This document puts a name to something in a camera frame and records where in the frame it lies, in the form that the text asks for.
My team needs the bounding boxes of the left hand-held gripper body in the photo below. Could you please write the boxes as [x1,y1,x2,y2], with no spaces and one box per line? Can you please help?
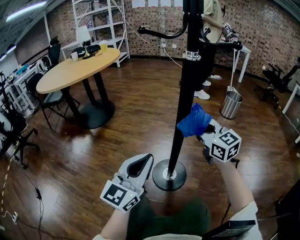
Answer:
[100,171,147,214]

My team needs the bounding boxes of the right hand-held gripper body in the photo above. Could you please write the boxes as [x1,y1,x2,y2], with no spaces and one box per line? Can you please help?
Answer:
[196,127,242,168]

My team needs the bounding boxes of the blue cloth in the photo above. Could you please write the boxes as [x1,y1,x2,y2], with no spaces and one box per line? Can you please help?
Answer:
[176,103,214,138]

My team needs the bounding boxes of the black coat rack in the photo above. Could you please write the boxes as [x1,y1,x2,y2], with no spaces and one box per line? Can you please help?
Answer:
[137,0,243,192]

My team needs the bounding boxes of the person's left forearm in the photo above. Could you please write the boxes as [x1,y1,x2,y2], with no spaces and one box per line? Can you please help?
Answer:
[100,208,130,239]

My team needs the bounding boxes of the person's right forearm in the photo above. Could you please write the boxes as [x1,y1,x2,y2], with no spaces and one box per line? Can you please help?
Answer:
[214,159,255,214]

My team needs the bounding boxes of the white shelving unit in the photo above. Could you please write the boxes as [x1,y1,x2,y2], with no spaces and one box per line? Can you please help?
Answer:
[71,0,131,68]

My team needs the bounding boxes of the metal trash bin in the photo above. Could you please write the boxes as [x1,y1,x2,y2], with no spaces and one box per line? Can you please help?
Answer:
[219,90,244,120]

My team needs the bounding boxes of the person's dark trousers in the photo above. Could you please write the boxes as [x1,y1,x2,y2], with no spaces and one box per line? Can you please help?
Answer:
[126,197,212,238]

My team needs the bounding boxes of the black office chair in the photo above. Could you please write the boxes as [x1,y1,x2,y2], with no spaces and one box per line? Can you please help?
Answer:
[254,57,300,110]
[0,112,40,170]
[47,36,62,69]

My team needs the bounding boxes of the white square table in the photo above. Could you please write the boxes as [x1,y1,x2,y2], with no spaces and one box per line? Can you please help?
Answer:
[215,43,252,83]

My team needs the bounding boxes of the gray desk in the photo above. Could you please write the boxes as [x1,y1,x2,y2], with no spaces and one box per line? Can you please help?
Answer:
[282,82,300,144]

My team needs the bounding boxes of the black box device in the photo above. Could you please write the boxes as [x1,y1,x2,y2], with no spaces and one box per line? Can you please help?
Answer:
[202,219,256,240]

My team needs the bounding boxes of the black padded chair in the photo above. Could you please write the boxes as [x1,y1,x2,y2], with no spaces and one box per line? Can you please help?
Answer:
[275,180,300,240]

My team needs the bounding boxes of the black folding chair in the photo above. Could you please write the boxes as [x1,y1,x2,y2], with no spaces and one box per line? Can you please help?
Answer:
[25,73,81,131]

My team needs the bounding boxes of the round wooden table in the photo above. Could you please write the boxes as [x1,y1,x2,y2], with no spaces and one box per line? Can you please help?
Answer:
[36,47,121,130]

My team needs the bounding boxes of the yellow black floor tape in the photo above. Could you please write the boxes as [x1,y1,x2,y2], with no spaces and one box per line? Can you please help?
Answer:
[0,140,20,217]

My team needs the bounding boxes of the black bag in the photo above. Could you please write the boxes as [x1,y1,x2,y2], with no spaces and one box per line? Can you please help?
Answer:
[70,44,102,60]

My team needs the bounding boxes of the white cluttered desk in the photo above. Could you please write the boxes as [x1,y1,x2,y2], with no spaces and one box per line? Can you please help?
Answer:
[6,62,41,116]

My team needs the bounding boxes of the white table lamp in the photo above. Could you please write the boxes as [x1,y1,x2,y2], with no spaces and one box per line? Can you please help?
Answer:
[75,25,93,60]

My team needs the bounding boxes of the long ceiling light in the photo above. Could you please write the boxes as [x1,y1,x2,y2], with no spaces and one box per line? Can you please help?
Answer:
[5,0,48,23]

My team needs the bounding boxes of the white long-handled dustpan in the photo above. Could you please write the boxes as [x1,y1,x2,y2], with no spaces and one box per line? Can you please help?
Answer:
[226,48,237,93]

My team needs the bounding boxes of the white wall cable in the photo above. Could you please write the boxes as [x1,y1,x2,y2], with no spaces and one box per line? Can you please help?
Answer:
[123,18,184,69]

